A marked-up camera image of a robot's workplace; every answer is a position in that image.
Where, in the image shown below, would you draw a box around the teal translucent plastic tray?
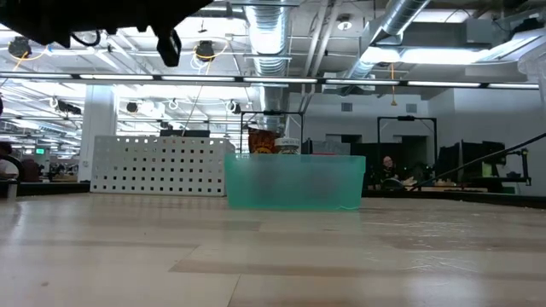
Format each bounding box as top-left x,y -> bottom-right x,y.
224,153 -> 368,212

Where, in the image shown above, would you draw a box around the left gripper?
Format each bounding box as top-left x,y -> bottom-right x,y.
142,0 -> 214,33

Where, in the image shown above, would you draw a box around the white label seasoning shaker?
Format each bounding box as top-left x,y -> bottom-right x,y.
274,136 -> 302,155

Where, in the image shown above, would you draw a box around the white perforated plastic basket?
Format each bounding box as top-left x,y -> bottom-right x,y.
90,135 -> 237,198

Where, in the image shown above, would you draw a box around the LED light bar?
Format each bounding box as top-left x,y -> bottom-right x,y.
0,71 -> 546,90

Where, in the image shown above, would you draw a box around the clear plastic container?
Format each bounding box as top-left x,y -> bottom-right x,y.
516,41 -> 546,106

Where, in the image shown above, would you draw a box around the black office monitors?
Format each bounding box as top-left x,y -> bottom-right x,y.
435,140 -> 508,182

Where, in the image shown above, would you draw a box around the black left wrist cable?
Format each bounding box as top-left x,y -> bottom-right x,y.
70,29 -> 102,48

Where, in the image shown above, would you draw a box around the slanted silver air duct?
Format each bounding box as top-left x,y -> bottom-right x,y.
340,0 -> 432,82

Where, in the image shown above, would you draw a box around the white pillar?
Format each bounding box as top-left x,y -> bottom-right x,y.
78,84 -> 120,183

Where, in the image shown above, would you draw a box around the taco seasoning packet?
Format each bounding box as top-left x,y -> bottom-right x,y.
247,127 -> 282,155

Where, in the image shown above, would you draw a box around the wide silver air duct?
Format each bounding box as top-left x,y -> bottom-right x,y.
243,0 -> 292,133

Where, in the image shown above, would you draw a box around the black ceiling cord reel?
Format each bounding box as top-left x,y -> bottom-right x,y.
195,39 -> 217,61
7,36 -> 33,59

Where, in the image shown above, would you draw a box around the person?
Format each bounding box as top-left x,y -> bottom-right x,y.
373,155 -> 404,191

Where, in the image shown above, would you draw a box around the black gantry frame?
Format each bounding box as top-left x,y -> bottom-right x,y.
239,109 -> 305,154
376,114 -> 439,159

